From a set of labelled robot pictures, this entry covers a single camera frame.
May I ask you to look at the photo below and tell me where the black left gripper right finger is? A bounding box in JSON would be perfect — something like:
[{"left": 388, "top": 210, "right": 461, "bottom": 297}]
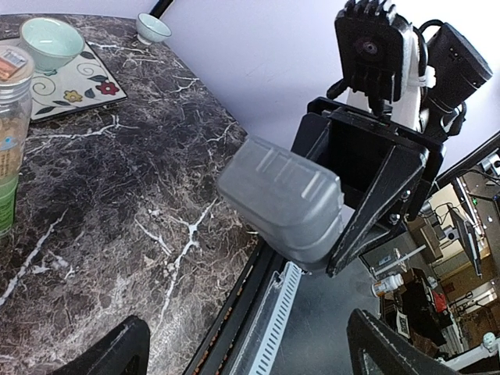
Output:
[{"left": 347, "top": 309, "right": 457, "bottom": 374}]

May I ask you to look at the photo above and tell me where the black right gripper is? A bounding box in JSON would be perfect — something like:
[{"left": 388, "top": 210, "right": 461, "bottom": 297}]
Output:
[{"left": 291, "top": 97, "right": 445, "bottom": 277}]

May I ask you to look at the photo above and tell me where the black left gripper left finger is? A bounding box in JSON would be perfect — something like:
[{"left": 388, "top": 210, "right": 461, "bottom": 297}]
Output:
[{"left": 52, "top": 315, "right": 150, "bottom": 375}]

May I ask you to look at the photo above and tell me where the clear pill bottle green label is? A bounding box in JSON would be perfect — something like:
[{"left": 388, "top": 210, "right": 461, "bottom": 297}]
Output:
[{"left": 1, "top": 44, "right": 34, "bottom": 237}]

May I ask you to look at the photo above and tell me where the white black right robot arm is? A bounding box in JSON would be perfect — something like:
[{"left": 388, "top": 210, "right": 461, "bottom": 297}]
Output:
[{"left": 290, "top": 1, "right": 492, "bottom": 277}]

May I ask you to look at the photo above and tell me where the orange white pill bottle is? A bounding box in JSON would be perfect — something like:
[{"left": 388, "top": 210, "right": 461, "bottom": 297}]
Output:
[{"left": 371, "top": 273, "right": 404, "bottom": 298}]

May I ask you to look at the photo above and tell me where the small white-green ceramic bowl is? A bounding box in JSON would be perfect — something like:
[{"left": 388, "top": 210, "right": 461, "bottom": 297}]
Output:
[{"left": 136, "top": 13, "right": 172, "bottom": 45}]

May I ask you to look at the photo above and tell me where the square floral ceramic plate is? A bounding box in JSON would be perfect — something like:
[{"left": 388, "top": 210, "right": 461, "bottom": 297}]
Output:
[{"left": 0, "top": 37, "right": 129, "bottom": 123}]

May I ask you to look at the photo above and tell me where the light green ceramic bowl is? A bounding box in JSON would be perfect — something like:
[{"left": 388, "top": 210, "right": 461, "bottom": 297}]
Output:
[{"left": 20, "top": 17, "right": 86, "bottom": 73}]

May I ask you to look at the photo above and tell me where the white slotted cable duct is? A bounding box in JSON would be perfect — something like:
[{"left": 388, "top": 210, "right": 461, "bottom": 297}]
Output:
[{"left": 247, "top": 262, "right": 302, "bottom": 375}]

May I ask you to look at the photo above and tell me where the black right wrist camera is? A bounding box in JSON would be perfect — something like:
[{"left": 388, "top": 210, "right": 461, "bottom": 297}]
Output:
[{"left": 334, "top": 1, "right": 411, "bottom": 116}]

